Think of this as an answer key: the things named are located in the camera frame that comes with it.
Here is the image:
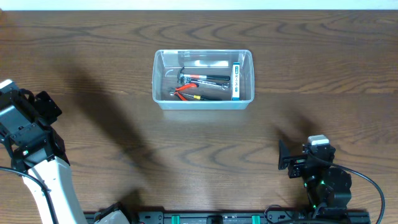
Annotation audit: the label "white blue small box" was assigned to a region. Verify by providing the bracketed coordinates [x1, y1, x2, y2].
[231, 62, 240, 101]

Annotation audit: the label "orange handled pliers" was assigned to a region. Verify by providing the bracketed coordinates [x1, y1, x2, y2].
[170, 83, 198, 101]

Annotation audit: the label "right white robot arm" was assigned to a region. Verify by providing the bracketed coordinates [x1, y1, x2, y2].
[278, 135, 352, 218]

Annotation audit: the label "black orange hammer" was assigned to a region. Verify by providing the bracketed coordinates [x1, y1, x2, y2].
[177, 67, 231, 83]

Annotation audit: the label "clear plastic container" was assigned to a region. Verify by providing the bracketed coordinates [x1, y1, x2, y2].
[152, 49, 254, 110]

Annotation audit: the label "black yellow screwdriver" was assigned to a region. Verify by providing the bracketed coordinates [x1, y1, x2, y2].
[181, 93, 221, 101]

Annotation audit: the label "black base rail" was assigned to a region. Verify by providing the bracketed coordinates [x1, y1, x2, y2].
[83, 210, 371, 224]

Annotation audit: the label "silver double ended wrench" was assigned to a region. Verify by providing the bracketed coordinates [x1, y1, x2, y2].
[180, 77, 230, 90]

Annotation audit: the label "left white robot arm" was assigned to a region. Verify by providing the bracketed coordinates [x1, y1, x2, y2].
[1, 80, 87, 223]

